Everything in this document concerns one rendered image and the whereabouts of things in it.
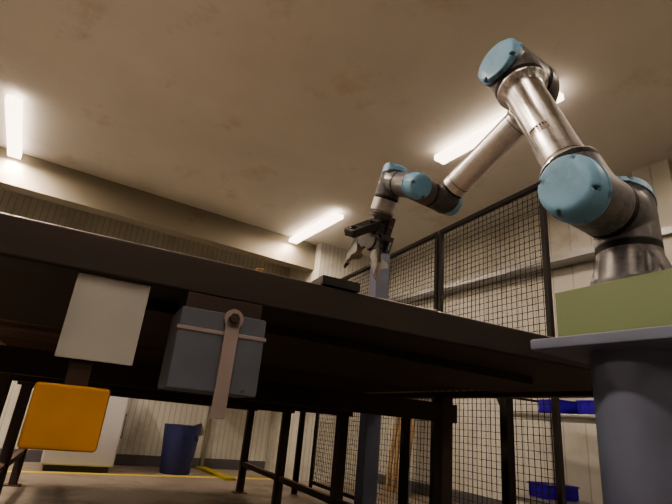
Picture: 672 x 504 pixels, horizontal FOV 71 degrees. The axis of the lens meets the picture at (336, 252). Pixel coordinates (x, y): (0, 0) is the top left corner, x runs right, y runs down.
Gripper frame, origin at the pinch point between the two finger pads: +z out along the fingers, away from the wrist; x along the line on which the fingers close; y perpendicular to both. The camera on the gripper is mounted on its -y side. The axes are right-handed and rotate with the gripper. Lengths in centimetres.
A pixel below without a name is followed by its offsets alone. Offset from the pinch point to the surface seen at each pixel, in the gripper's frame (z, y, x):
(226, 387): 16, -64, -45
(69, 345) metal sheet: 15, -84, -34
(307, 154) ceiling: -74, 166, 282
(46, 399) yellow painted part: 20, -86, -39
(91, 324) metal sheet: 12, -81, -33
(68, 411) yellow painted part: 21, -83, -40
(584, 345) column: -4, -15, -72
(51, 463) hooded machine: 289, 42, 371
